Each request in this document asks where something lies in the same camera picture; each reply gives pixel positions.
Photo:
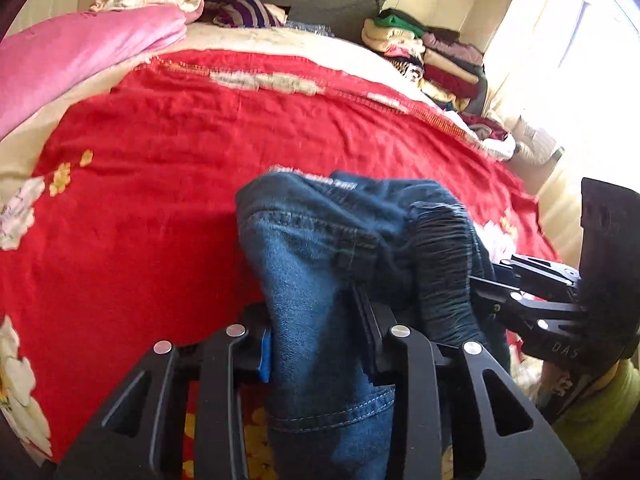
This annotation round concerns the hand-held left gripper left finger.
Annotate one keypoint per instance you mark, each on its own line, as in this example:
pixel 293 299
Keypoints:
pixel 265 355

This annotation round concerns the grey green headboard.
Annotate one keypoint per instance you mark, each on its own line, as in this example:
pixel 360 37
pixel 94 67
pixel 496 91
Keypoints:
pixel 325 5

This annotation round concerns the blue denim pants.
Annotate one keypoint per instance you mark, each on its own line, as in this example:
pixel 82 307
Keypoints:
pixel 310 270

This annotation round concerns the cream bed sheet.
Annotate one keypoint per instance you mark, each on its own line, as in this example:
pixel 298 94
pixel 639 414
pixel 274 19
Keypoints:
pixel 280 50

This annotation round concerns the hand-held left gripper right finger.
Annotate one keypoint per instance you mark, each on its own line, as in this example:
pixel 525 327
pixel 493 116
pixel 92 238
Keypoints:
pixel 372 330

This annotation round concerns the stack of folded clothes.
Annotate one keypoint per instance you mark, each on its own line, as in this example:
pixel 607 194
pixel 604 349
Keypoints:
pixel 430 60

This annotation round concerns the red blanket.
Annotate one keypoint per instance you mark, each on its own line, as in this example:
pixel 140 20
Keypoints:
pixel 200 160

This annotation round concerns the purple striped pillow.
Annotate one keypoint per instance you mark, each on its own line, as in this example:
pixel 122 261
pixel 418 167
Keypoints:
pixel 240 7

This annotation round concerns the pink blanket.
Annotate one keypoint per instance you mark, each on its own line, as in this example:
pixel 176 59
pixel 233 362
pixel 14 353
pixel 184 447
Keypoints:
pixel 75 55

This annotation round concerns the floral bed quilt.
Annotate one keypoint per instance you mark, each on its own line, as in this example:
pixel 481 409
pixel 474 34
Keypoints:
pixel 15 375

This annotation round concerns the dark red cloth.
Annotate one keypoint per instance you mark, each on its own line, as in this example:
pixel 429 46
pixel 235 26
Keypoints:
pixel 487 127

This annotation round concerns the cream curtain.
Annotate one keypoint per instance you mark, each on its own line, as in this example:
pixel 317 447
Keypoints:
pixel 520 60

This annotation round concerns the green fleece cloth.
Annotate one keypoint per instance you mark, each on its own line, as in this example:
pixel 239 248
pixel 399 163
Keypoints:
pixel 610 410

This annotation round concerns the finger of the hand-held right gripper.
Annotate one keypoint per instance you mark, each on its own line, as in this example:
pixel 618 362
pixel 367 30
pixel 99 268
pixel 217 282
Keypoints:
pixel 545 327
pixel 545 272

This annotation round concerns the white ribbed cloth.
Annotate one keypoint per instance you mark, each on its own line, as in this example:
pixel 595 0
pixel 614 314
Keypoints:
pixel 535 140

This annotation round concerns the blue patterned cloth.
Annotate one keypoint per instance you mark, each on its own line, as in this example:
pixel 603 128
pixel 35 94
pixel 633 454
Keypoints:
pixel 310 27

